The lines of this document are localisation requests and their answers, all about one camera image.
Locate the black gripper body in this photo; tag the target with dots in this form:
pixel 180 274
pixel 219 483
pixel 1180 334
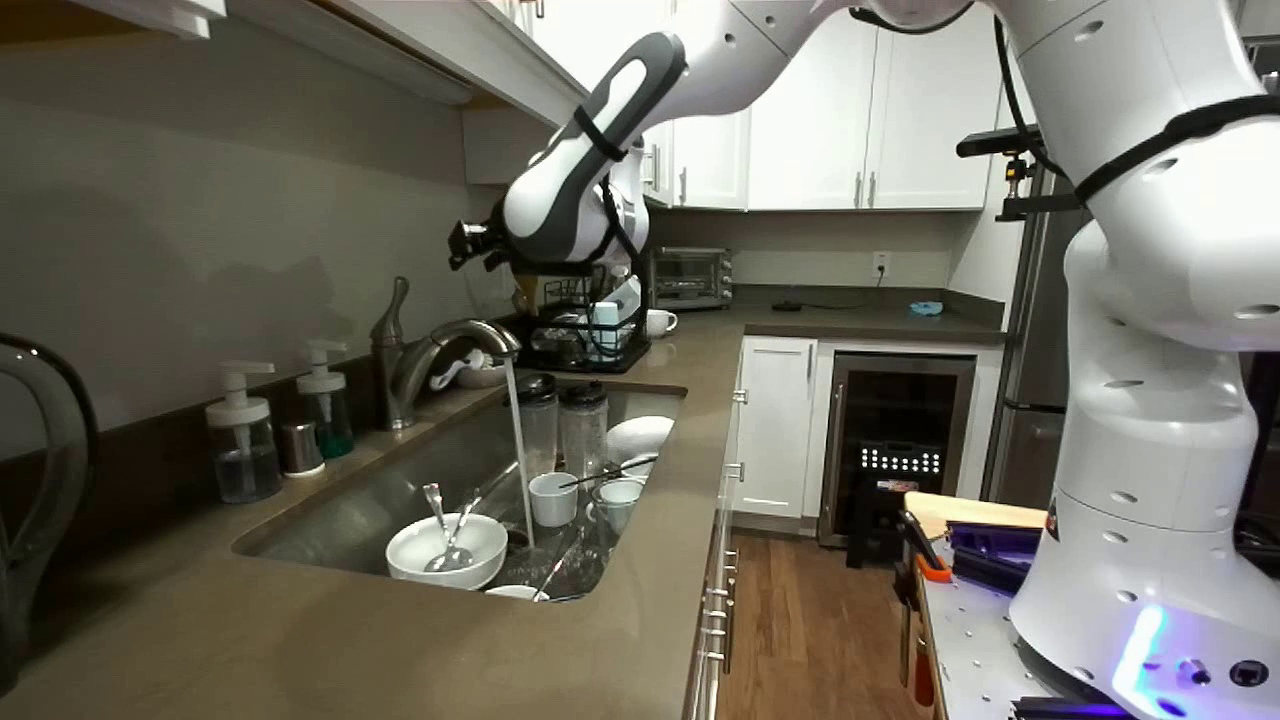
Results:
pixel 495 245

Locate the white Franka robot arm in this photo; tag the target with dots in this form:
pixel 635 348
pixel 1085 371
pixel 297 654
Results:
pixel 1163 442

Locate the chrome kitchen faucet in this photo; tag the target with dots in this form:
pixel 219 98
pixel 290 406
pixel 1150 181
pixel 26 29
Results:
pixel 442 348

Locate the black countertop rack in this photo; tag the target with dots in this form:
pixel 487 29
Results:
pixel 565 348

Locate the blue white container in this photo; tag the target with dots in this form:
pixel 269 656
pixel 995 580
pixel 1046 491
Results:
pixel 617 314

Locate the white cabinet over sink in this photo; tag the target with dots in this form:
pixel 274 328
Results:
pixel 442 53

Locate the white mug on counter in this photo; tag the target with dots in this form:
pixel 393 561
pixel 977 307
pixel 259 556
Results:
pixel 660 321

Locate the glass jar black lid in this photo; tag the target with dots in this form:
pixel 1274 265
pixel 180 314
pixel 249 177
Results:
pixel 583 425
pixel 538 425

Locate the silver toaster oven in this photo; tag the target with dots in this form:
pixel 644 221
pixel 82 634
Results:
pixel 695 276

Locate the water stream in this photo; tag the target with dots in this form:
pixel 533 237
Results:
pixel 523 452

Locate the soap dispenser green liquid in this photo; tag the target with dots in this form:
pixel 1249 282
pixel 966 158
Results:
pixel 325 412

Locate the stainless steel sink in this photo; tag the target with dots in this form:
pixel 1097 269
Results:
pixel 400 460

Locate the tilted white bowl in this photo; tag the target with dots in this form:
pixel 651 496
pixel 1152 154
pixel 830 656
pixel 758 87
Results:
pixel 643 436

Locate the metal utensil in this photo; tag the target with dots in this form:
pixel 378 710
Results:
pixel 433 507

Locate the small metal cup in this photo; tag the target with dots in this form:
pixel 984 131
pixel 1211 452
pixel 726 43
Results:
pixel 302 448

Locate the metal knife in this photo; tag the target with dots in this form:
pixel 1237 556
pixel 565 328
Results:
pixel 620 467

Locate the small white cup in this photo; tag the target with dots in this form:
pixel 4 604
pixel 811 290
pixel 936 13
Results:
pixel 620 507

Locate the metal spoon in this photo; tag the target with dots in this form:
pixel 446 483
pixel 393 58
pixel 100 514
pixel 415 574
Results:
pixel 452 550

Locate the clear soap dispenser dark liquid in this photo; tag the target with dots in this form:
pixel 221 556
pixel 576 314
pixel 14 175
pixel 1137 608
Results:
pixel 244 452

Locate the flat black object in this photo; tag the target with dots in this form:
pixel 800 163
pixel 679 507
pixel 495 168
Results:
pixel 787 307

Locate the large white bowl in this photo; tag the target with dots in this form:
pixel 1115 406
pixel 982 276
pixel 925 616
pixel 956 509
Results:
pixel 407 553

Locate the white lower cabinet door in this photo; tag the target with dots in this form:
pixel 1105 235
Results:
pixel 779 425

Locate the white upper cabinets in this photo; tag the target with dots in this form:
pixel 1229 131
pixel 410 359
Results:
pixel 827 163

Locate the dark translucent jug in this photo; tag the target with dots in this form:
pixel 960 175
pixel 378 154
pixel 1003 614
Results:
pixel 67 442

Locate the small blue bowl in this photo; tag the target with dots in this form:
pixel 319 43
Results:
pixel 925 311

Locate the lower cabinets under sink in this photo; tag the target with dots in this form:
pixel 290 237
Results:
pixel 712 624

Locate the black wine cooler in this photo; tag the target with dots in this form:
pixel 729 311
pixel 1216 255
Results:
pixel 896 442

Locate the wooden board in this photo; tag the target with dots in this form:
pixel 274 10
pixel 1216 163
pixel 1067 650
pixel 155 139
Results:
pixel 975 509

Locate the stainless refrigerator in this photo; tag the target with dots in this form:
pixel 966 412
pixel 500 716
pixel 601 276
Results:
pixel 1024 400

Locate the dark purple box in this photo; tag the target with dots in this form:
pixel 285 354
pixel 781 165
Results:
pixel 1003 553

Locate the robot mounting table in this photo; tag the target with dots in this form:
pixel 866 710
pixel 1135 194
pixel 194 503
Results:
pixel 975 654

